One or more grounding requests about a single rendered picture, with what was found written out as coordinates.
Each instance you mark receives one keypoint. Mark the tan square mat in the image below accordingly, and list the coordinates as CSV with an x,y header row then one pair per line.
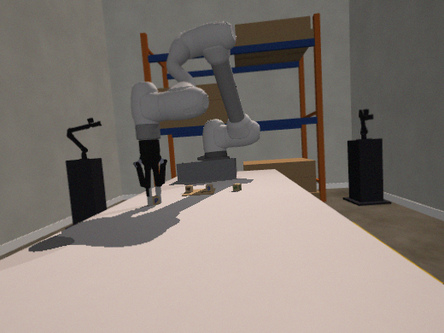
x,y
198,192

